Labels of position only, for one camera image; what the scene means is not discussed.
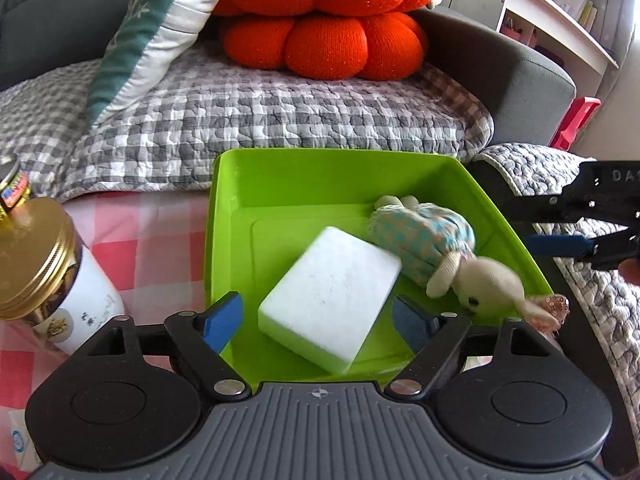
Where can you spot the small can colourful label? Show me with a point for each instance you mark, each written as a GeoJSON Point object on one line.
{"type": "Point", "coordinates": [14, 185]}

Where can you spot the pink checked cloth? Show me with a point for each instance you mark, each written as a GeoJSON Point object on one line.
{"type": "Point", "coordinates": [151, 246]}

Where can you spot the glass jar gold lid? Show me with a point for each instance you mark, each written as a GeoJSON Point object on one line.
{"type": "Point", "coordinates": [53, 290]}

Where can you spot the red plastic kids chair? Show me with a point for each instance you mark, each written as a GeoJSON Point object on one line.
{"type": "Point", "coordinates": [576, 117]}

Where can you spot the grey sofa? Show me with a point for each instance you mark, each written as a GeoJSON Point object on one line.
{"type": "Point", "coordinates": [526, 94]}

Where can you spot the white foam sponge block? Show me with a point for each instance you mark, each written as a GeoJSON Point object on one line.
{"type": "Point", "coordinates": [325, 306]}

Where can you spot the grey checked quilted sofa cover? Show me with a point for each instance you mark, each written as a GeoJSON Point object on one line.
{"type": "Point", "coordinates": [205, 106]}

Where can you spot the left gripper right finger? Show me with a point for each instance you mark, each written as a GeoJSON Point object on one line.
{"type": "Point", "coordinates": [435, 341]}

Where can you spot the white bookshelf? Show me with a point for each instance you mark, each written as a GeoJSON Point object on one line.
{"type": "Point", "coordinates": [543, 23]}

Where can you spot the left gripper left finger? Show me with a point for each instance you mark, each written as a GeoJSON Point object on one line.
{"type": "Point", "coordinates": [198, 339]}

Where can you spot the green plastic bin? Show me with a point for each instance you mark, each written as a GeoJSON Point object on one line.
{"type": "Point", "coordinates": [268, 204]}

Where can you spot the bunny doll blue dress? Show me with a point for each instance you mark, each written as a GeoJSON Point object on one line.
{"type": "Point", "coordinates": [436, 246]}

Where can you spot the orange knot cushion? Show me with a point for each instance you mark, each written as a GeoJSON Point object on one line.
{"type": "Point", "coordinates": [325, 39]}

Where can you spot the grey quilted ottoman cover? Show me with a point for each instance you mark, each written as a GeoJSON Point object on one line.
{"type": "Point", "coordinates": [610, 303]}

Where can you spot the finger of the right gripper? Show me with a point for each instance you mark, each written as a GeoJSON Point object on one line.
{"type": "Point", "coordinates": [566, 207]}
{"type": "Point", "coordinates": [561, 246]}

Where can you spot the teal white throw pillow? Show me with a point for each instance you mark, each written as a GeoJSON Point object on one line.
{"type": "Point", "coordinates": [152, 35]}

